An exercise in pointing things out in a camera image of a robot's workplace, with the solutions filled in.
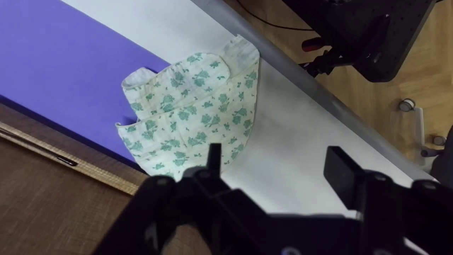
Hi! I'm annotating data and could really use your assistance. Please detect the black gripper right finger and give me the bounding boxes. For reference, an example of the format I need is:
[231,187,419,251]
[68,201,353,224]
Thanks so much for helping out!
[323,145,453,224]

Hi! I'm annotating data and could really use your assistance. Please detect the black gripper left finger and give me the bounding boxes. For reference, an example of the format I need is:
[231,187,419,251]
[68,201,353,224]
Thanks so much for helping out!
[94,142,272,255]

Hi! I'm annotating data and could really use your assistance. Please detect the white cloth with green print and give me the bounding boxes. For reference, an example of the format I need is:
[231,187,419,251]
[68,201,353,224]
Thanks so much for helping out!
[115,34,262,181]

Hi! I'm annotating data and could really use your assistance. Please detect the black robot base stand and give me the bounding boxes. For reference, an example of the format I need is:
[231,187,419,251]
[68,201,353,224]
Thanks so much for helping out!
[282,0,442,85]

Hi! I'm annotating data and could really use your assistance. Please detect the white table leg foot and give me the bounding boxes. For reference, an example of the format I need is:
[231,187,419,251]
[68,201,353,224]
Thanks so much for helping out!
[396,96,447,160]

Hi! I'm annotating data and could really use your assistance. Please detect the wooden book stand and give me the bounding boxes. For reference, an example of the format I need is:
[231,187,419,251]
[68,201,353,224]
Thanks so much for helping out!
[0,104,214,255]

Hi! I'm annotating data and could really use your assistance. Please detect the purple paper mat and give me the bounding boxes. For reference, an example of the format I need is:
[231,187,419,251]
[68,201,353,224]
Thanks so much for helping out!
[0,0,171,167]

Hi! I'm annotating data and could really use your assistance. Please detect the thin black floor cable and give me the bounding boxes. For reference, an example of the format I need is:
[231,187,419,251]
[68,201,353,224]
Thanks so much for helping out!
[234,0,317,34]

